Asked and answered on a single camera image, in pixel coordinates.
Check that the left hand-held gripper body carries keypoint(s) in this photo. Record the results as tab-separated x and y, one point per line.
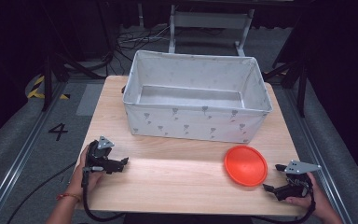
101	157

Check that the white flower-print fabric storage box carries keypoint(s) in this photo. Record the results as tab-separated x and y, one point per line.
195	124

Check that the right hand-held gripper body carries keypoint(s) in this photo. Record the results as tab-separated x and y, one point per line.
295	189

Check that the grey metal stand frame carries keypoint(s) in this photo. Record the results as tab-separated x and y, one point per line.
209	20

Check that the black metal stand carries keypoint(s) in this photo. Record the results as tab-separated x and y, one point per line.
47	84
301	90

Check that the person's left hand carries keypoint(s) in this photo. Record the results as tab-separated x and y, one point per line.
76	183

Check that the grey metal floor rail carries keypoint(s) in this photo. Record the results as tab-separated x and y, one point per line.
320	149
18	158

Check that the orange round plastic lid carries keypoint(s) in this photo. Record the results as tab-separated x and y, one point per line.
245	165

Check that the person's right hand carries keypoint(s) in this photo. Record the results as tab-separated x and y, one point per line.
320	202

